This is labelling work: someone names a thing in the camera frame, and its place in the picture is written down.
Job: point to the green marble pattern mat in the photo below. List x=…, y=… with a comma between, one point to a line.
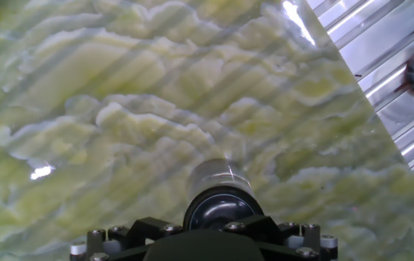
x=137, y=108

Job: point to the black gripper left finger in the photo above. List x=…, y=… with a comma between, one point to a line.
x=116, y=239

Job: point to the small clear glass jar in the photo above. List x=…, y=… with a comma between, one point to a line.
x=217, y=174

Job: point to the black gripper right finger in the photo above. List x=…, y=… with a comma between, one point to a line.
x=293, y=241

